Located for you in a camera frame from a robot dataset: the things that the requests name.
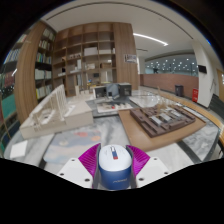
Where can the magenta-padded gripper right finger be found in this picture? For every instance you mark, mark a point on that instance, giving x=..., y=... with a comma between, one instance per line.
x=146, y=170

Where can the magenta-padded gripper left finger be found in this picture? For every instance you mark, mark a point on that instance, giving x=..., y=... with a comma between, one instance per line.
x=78, y=171

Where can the white and blue computer mouse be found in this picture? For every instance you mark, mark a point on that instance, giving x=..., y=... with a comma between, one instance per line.
x=115, y=166

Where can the pale printed mouse pad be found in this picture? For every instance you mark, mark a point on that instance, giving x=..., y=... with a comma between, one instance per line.
x=73, y=143

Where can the brown architectural model on board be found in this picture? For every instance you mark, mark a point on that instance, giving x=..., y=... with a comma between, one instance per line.
x=160, y=123

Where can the cream architectural model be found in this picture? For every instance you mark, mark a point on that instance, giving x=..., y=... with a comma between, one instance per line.
x=73, y=118

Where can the white paper sheet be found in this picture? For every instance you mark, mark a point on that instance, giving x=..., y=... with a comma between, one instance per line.
x=18, y=150

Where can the flat white model board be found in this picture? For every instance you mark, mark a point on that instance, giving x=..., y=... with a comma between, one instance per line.
x=113, y=107

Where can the black waste bin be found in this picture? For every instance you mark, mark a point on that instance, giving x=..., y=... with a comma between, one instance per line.
x=179, y=90

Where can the grey architectural model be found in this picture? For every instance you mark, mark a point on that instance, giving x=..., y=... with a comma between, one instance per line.
x=113, y=90

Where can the red floor sign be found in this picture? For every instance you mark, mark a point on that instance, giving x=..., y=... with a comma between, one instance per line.
x=195, y=95

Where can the group of small ceiling lights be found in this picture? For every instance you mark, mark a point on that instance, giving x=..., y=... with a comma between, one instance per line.
x=170, y=65

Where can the long ceiling light strip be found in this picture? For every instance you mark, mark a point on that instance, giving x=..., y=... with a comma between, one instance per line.
x=150, y=39

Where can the wooden shelf unit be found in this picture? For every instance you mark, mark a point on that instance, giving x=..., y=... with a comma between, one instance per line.
x=123, y=40

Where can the wall poster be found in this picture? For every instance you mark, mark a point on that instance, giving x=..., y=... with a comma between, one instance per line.
x=130, y=58

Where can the black wall screen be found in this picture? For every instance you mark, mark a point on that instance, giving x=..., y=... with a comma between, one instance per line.
x=202, y=69

